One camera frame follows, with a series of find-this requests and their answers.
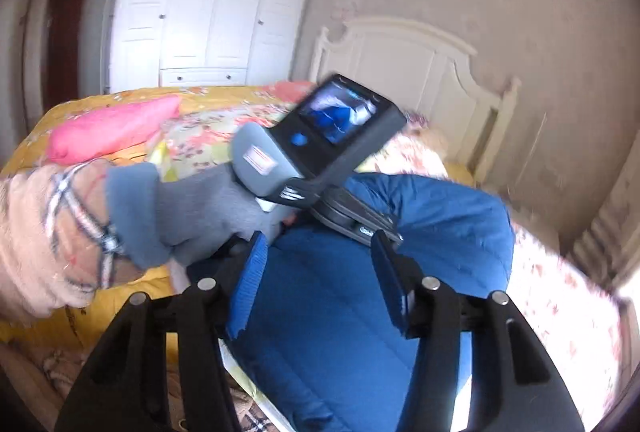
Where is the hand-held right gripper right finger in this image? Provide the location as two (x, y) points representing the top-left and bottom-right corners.
(371, 229), (586, 432)

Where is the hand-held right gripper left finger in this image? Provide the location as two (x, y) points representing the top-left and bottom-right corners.
(54, 231), (269, 432)

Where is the blue padded jacket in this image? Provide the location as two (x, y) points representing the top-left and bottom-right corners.
(187, 172), (516, 432)

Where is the person's left forearm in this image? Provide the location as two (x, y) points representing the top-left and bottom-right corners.
(0, 159), (126, 325)

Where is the person's left hand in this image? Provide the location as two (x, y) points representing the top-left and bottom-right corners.
(105, 161), (292, 270)

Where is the white bed headboard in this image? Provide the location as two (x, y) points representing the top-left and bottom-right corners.
(309, 17), (521, 178)

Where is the plaid cloth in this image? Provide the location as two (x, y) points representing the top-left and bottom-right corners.
(220, 392), (281, 432)

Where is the white wardrobe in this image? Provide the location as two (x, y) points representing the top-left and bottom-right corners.
(102, 0), (326, 93)

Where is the floral quilt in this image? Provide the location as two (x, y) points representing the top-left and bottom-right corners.
(150, 82), (631, 413)

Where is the pink pillow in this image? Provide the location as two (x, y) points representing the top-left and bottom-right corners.
(47, 94), (182, 165)

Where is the beige fuzzy cloth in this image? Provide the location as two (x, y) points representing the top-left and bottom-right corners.
(0, 342), (176, 432)

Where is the yellow bedsheet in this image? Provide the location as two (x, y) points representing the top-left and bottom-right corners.
(0, 82), (476, 348)

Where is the dark brown door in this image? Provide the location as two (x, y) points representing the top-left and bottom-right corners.
(22, 0), (113, 113)

